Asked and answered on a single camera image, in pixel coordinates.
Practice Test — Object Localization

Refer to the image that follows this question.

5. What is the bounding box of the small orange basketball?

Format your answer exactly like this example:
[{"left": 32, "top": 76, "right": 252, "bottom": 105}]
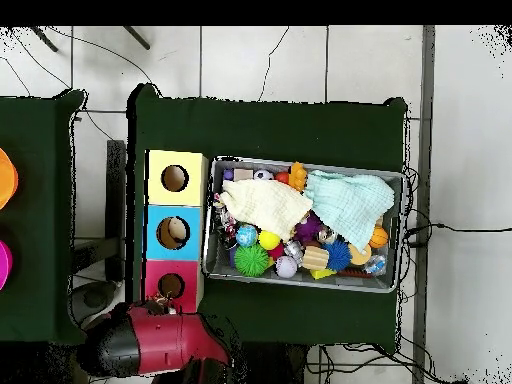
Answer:
[{"left": 368, "top": 226, "right": 390, "bottom": 250}]

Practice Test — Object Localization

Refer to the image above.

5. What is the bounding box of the striped wooden block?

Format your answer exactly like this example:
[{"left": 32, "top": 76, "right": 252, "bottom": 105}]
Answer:
[{"left": 300, "top": 244, "right": 330, "bottom": 272}]

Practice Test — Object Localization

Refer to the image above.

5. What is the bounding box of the green spiky ball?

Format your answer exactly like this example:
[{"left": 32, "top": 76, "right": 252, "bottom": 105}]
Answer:
[{"left": 233, "top": 242, "right": 270, "bottom": 278}]

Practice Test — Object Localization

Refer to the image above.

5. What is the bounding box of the blue globe ball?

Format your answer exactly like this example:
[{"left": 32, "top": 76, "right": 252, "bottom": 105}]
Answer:
[{"left": 234, "top": 223, "right": 259, "bottom": 248}]

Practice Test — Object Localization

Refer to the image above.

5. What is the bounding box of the orange plastic toy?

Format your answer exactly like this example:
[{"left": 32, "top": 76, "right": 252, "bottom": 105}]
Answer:
[{"left": 287, "top": 161, "right": 309, "bottom": 192}]

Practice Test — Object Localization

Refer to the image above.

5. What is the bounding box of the mint muslin cloth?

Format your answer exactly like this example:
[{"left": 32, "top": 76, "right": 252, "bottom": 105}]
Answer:
[{"left": 303, "top": 169, "right": 396, "bottom": 252}]

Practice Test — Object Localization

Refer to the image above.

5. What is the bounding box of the dark tripod leg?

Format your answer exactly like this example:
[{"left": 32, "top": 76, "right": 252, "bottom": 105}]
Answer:
[
  {"left": 121, "top": 25, "right": 151, "bottom": 51},
  {"left": 29, "top": 25, "right": 59, "bottom": 53}
]

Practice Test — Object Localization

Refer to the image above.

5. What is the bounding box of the orange bowl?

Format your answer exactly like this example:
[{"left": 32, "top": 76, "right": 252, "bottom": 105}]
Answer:
[{"left": 0, "top": 147, "right": 20, "bottom": 211}]

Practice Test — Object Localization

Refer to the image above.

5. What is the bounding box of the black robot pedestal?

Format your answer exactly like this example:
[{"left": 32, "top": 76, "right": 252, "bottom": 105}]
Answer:
[{"left": 239, "top": 341, "right": 309, "bottom": 384}]

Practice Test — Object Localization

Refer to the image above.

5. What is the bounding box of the shallow mesh bin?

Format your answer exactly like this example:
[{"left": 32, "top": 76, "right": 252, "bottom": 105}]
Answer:
[{"left": 201, "top": 155, "right": 407, "bottom": 294}]

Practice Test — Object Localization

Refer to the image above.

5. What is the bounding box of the grey stand base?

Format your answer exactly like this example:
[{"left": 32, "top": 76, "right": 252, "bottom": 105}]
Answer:
[{"left": 70, "top": 279, "right": 118, "bottom": 321}]

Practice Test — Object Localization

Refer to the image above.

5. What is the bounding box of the cream muslin cloth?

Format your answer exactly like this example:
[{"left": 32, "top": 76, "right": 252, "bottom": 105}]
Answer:
[{"left": 218, "top": 178, "right": 314, "bottom": 242}]

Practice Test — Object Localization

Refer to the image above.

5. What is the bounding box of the yellow ball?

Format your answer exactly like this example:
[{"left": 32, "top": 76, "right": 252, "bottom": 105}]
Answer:
[{"left": 257, "top": 229, "right": 282, "bottom": 252}]

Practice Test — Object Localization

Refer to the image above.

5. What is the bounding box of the pink bowl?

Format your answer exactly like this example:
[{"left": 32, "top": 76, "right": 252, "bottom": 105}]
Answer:
[{"left": 0, "top": 239, "right": 14, "bottom": 292}]

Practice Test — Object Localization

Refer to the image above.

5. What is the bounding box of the black cable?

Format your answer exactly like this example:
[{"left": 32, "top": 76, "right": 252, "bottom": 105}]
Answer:
[{"left": 403, "top": 222, "right": 512, "bottom": 247}]

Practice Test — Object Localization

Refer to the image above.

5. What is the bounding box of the blue spiky ball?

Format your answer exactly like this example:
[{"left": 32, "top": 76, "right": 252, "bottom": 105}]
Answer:
[{"left": 322, "top": 238, "right": 353, "bottom": 272}]

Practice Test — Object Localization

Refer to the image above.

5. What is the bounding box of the dark green table cloth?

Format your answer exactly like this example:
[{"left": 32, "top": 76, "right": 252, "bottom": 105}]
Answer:
[
  {"left": 124, "top": 82, "right": 410, "bottom": 348},
  {"left": 0, "top": 88, "right": 93, "bottom": 346}
]

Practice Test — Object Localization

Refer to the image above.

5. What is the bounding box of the black upright stand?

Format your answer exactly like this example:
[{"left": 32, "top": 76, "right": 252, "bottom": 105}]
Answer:
[{"left": 104, "top": 139, "right": 128, "bottom": 283}]

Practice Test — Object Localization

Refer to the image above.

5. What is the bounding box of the white baseball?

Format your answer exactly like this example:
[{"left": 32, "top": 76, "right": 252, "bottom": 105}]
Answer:
[{"left": 274, "top": 255, "right": 299, "bottom": 280}]

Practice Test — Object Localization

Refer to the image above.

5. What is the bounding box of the wooden box with three holes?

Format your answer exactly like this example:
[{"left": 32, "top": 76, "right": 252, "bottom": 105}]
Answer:
[{"left": 142, "top": 149, "right": 209, "bottom": 315}]

